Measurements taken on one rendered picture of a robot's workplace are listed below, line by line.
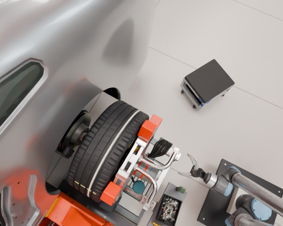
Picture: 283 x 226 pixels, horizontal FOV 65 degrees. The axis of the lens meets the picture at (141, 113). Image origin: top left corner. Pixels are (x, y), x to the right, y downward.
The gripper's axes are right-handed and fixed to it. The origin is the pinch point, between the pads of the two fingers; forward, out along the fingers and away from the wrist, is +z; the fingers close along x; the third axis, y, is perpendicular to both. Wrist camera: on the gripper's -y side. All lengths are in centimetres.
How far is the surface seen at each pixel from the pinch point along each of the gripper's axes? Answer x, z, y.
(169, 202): -28.0, -8.4, 26.7
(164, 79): 89, 52, 85
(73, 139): -24, 71, -8
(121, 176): -27.3, 29.4, -29.6
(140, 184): -26.7, 18.0, 8.3
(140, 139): -4.5, 30.9, -29.0
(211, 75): 102, 7, 51
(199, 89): 81, 11, 51
